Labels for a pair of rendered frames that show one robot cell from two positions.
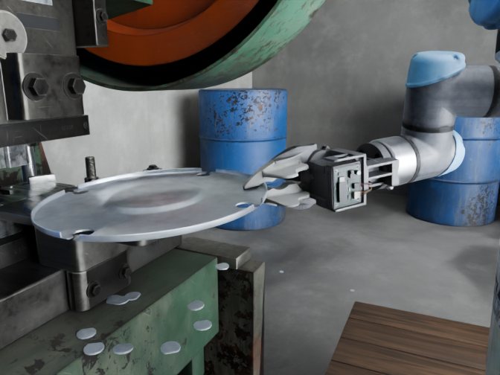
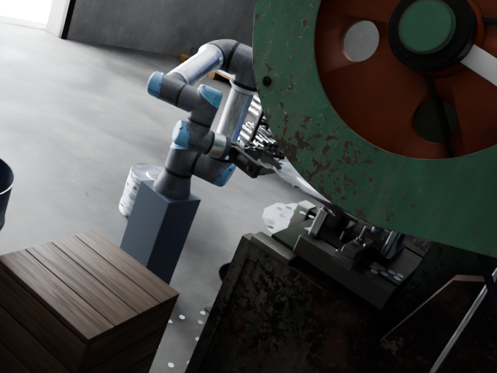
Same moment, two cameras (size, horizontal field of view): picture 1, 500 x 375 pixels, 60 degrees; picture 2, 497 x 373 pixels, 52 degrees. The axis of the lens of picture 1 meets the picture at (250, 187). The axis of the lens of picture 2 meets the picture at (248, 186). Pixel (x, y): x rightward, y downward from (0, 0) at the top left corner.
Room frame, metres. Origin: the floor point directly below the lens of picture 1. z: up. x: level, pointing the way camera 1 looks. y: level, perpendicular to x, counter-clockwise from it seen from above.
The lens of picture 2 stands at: (2.12, -0.05, 1.28)
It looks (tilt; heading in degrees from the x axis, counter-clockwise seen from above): 20 degrees down; 181
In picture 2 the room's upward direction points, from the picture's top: 22 degrees clockwise
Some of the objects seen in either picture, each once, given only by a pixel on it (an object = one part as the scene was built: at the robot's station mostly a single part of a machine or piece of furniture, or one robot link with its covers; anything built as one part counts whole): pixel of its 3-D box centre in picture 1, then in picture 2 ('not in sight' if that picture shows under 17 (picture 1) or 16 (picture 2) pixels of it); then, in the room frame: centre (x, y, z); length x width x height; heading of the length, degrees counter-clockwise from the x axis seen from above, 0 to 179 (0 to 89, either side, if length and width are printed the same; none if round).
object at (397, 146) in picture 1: (385, 164); (215, 146); (0.65, -0.21, 0.82); 0.08 x 0.05 x 0.08; 27
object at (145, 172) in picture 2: not in sight; (158, 176); (-0.35, -0.54, 0.23); 0.29 x 0.29 x 0.01
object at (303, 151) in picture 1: (300, 162); (259, 155); (0.60, -0.07, 0.83); 0.09 x 0.02 x 0.05; 117
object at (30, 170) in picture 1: (27, 163); (394, 234); (0.73, 0.38, 0.81); 0.02 x 0.02 x 0.14
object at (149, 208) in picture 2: not in sight; (155, 236); (0.25, -0.35, 0.23); 0.18 x 0.18 x 0.45; 57
